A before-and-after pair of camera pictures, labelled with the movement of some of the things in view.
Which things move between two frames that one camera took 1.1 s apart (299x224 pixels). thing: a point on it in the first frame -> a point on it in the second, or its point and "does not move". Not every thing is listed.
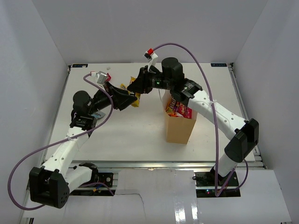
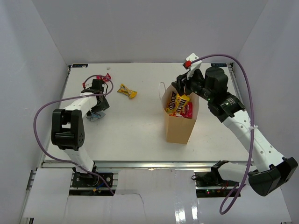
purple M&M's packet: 173,106 does not move
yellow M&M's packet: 136,103 -> 181,101
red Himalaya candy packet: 186,111 does not move
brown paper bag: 178,129 does not move
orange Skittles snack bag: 175,114 does not move
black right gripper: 142,84 -> 182,81
